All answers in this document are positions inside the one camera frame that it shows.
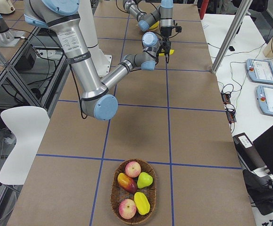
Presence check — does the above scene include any green apple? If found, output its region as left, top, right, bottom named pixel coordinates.
left=137, top=172, right=153, bottom=189

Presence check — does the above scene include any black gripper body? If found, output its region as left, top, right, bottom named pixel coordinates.
left=158, top=39, right=171, bottom=53
left=160, top=26, right=173, bottom=38

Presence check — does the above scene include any lower blue teach pendant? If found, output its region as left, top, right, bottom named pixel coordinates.
left=256, top=85, right=273, bottom=116

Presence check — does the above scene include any blue teach pendant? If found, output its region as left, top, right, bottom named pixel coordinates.
left=246, top=58, right=273, bottom=85
left=256, top=85, right=273, bottom=116

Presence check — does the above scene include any black label printer box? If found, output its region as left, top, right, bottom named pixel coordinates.
left=233, top=133, right=266, bottom=171

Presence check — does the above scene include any pink red apple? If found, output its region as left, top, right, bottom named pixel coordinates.
left=125, top=161, right=141, bottom=178

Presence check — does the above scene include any white chair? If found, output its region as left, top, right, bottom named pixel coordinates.
left=0, top=106, right=50, bottom=186

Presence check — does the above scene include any aluminium frame column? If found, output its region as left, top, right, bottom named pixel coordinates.
left=211, top=0, right=253, bottom=74

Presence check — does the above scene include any yellow starfruit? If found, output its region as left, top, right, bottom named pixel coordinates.
left=134, top=192, right=150, bottom=215

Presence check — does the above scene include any brown wicker basket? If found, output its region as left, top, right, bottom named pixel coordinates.
left=110, top=159, right=157, bottom=225

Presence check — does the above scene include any upper blue teach pendant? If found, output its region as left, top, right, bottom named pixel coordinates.
left=246, top=58, right=273, bottom=85

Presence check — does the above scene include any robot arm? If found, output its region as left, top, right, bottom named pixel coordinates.
left=123, top=0, right=174, bottom=38
left=24, top=0, right=174, bottom=121

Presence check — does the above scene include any yellow banana basket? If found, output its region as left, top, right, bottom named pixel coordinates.
left=158, top=49, right=174, bottom=57

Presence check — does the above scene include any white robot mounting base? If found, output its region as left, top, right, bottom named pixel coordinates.
left=87, top=1, right=112, bottom=77

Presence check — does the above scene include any red yellow mango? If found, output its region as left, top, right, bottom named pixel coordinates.
left=117, top=173, right=138, bottom=194

